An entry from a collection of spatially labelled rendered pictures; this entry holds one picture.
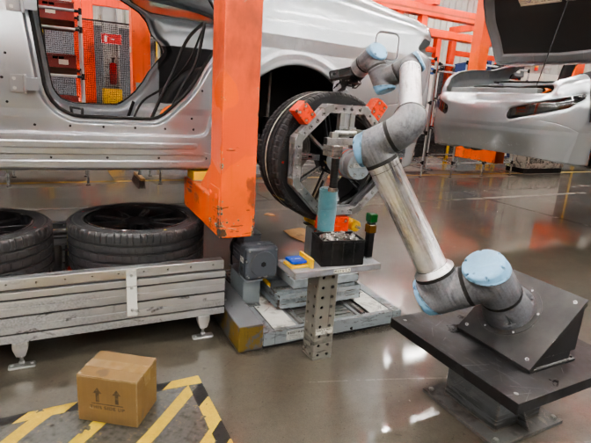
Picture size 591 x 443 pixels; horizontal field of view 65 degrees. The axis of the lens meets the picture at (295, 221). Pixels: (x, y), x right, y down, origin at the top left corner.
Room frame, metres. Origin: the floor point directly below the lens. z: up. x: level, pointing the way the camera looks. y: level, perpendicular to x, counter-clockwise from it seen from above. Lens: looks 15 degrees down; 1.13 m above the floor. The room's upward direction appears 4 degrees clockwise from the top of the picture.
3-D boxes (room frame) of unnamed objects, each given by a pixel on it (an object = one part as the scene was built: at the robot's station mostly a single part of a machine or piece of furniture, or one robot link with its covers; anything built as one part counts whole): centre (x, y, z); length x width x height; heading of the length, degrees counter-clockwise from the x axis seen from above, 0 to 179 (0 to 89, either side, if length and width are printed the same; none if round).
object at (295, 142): (2.31, -0.20, 0.85); 0.54 x 0.07 x 0.54; 117
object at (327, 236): (1.96, -0.19, 0.51); 0.20 x 0.14 x 0.13; 108
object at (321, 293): (1.93, -0.14, 0.21); 0.10 x 0.10 x 0.42; 27
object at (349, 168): (2.25, -0.23, 0.85); 0.21 x 0.14 x 0.14; 27
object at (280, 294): (2.44, -0.08, 0.13); 0.50 x 0.36 x 0.10; 117
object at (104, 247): (2.28, 0.80, 0.39); 0.66 x 0.66 x 0.24
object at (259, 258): (2.39, 0.24, 0.26); 0.42 x 0.18 x 0.35; 27
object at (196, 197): (2.35, 0.44, 0.69); 0.52 x 0.17 x 0.35; 27
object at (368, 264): (1.94, -0.16, 0.44); 0.43 x 0.17 x 0.03; 117
